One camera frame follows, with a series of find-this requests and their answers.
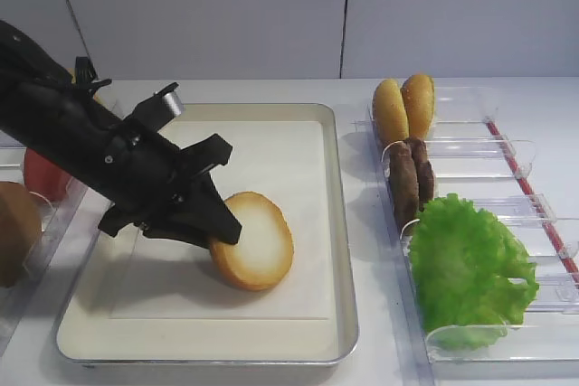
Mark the clear acrylic food rack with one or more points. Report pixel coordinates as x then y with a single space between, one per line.
473 158

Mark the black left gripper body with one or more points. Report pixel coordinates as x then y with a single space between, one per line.
155 172

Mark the brown bun in left rack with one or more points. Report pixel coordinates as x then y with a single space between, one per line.
21 228

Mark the bun half left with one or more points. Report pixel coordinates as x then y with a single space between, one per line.
389 113

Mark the bun half right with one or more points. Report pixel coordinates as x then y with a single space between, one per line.
418 95

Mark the red tomato slice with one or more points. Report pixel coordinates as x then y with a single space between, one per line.
43 177

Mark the brown meat patty front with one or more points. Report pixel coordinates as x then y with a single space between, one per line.
403 183

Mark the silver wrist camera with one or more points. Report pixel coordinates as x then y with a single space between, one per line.
171 105

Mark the toasted bread slice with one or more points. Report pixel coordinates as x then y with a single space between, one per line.
263 255

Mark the green lettuce leaf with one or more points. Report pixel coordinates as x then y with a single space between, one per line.
473 278

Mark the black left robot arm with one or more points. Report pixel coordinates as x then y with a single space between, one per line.
55 113

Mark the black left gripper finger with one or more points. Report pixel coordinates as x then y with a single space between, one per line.
194 216

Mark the clear left acrylic rack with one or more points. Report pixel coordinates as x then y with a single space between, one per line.
55 216

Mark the bun half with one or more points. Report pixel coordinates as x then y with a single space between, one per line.
418 95
389 113

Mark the white metal tray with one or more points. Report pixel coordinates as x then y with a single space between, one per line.
144 297

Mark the brown meat patty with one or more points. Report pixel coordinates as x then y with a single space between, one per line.
423 168
403 183

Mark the brown meat patty rear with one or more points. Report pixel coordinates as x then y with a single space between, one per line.
423 168

